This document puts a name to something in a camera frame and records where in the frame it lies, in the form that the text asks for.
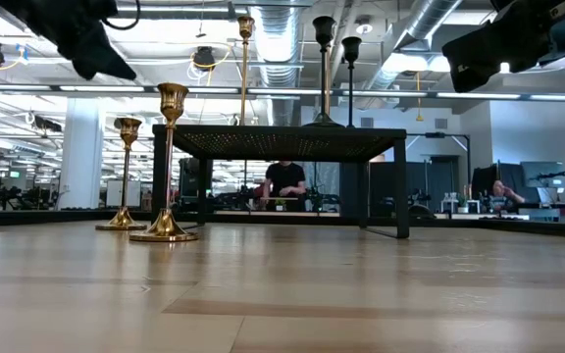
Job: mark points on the long ceiling light bar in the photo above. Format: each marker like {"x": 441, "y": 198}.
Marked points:
{"x": 101, "y": 88}

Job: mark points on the black candlestick holder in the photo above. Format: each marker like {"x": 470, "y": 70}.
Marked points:
{"x": 324, "y": 29}
{"x": 351, "y": 46}

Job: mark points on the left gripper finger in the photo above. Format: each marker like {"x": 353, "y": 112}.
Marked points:
{"x": 96, "y": 44}
{"x": 96, "y": 68}

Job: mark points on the white cabinet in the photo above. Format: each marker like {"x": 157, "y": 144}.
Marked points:
{"x": 116, "y": 193}

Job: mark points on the black partition screen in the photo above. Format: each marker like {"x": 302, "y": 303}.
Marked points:
{"x": 483, "y": 179}

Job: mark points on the black perforated metal shelf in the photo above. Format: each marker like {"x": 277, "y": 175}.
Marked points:
{"x": 287, "y": 142}

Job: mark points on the silver spiral ventilation duct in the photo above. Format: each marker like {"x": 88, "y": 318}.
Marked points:
{"x": 425, "y": 24}
{"x": 277, "y": 49}

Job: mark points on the person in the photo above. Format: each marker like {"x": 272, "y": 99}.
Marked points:
{"x": 285, "y": 179}
{"x": 500, "y": 188}

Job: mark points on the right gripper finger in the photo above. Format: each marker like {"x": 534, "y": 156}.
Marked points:
{"x": 469, "y": 71}
{"x": 478, "y": 44}

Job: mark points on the black aluminium table frame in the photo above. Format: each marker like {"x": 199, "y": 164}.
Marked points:
{"x": 42, "y": 217}

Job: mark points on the white building column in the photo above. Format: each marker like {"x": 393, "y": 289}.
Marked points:
{"x": 81, "y": 157}

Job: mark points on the short gold candlestick holder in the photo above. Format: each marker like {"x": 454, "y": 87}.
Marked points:
{"x": 122, "y": 221}
{"x": 165, "y": 231}

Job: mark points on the grey monitor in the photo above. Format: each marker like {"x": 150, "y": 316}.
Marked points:
{"x": 542, "y": 174}

